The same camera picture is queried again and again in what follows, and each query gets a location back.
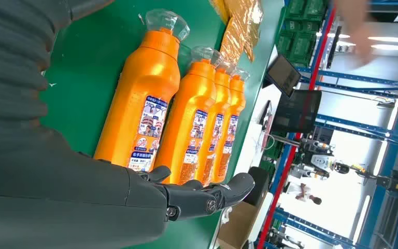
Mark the green table board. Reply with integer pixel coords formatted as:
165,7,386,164
39,0,286,249

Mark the brown cardboard box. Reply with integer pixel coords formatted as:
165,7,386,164
217,201,266,249

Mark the white table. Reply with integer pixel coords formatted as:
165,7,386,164
207,45,289,249

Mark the black case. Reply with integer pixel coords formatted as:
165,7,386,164
245,167,270,207

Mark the green crate stack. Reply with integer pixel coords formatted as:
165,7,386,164
259,144,286,173
276,0,326,67

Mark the person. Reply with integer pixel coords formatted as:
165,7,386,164
333,0,375,66
295,184,322,207

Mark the yellow taped cardboard sheet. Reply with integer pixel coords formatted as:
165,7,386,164
209,0,265,63

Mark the black tablet on stand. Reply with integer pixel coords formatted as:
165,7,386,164
265,53,302,99

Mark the white humanoid robot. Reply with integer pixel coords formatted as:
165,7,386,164
290,135,351,181

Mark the blue metal rack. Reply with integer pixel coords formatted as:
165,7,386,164
253,0,398,249

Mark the black and yellow machine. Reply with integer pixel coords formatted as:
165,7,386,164
355,164,398,193

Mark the red metal post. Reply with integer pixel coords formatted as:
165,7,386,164
257,6,337,249

